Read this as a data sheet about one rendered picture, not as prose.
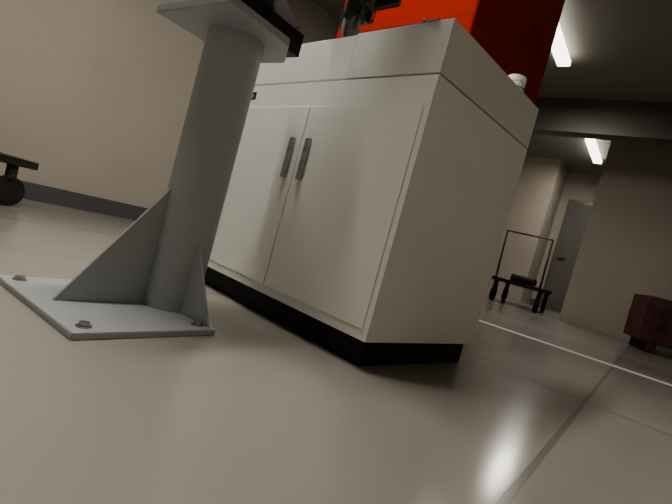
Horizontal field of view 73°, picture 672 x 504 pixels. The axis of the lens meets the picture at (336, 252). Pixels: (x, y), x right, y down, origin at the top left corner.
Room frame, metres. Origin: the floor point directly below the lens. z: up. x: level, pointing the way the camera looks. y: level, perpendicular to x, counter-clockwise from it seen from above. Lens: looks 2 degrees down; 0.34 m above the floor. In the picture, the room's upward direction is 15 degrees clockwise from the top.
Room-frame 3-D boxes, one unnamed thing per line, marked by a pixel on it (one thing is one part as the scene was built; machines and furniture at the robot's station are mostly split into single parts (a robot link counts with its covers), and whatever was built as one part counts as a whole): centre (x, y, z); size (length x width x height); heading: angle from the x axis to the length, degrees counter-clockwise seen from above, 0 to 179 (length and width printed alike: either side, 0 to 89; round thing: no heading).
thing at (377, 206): (1.75, 0.00, 0.41); 0.96 x 0.64 x 0.82; 46
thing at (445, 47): (1.55, -0.23, 0.89); 0.62 x 0.35 x 0.14; 136
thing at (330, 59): (1.67, 0.28, 0.89); 0.55 x 0.09 x 0.14; 46
